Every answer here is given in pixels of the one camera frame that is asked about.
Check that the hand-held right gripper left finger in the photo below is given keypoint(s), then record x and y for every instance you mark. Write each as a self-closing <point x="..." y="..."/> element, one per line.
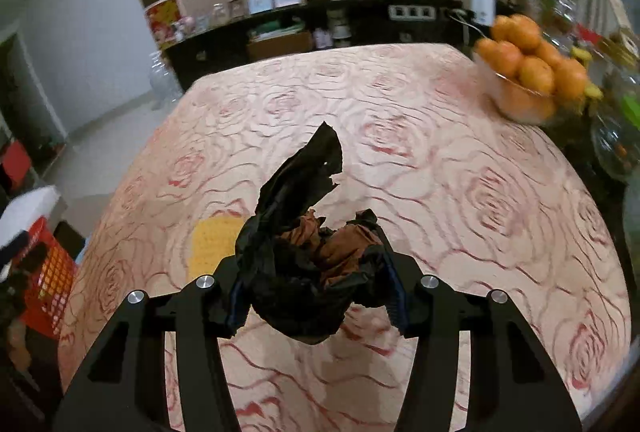
<point x="236" y="307"/>

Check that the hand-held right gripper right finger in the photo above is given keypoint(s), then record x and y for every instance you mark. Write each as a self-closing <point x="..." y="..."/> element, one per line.
<point x="400" y="302"/>

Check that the black and brown bag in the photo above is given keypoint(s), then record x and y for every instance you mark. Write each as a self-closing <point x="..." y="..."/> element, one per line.
<point x="295" y="192"/>

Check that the red plastic mesh basket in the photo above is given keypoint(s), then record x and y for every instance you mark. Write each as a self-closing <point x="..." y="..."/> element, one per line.
<point x="55" y="277"/>

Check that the table with floral cloth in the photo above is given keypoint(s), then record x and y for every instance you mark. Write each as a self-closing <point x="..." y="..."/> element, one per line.
<point x="400" y="112"/>

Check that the glass fruit bowl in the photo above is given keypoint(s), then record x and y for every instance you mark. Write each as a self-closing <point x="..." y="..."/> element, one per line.
<point x="505" y="105"/>

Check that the white bench cushion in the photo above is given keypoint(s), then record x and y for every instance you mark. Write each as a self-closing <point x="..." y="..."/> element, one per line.
<point x="30" y="207"/>

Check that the clear large water bottle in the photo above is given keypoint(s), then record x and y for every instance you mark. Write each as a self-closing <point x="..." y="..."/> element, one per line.
<point x="162" y="77"/>

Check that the black television cabinet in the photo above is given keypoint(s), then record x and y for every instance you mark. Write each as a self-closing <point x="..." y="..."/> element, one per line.
<point x="220" y="52"/>

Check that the red chair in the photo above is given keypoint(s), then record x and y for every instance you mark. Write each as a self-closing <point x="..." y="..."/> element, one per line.
<point x="17" y="162"/>

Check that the brown open drawer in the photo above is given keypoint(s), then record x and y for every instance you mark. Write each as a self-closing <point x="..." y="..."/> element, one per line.
<point x="280" y="45"/>

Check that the clear glass jar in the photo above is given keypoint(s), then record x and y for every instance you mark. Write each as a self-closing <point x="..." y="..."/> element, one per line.
<point x="617" y="147"/>

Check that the pile of oranges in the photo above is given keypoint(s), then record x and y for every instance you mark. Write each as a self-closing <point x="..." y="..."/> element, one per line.
<point x="530" y="62"/>

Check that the metal tins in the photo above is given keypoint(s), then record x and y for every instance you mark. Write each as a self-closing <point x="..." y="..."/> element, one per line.
<point x="340" y="27"/>

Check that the small white round device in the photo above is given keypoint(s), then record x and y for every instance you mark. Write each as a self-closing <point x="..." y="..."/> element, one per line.
<point x="186" y="26"/>

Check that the white power strip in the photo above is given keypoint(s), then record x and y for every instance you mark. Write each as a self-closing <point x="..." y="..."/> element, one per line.
<point x="412" y="11"/>

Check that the white upright box device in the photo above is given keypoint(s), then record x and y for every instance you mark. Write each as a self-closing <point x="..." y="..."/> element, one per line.
<point x="482" y="5"/>

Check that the red festive wall hanging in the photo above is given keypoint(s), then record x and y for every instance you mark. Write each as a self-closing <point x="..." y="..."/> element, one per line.
<point x="163" y="22"/>

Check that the small dark picture frame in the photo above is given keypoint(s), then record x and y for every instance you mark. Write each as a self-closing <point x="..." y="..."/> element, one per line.
<point x="236" y="7"/>

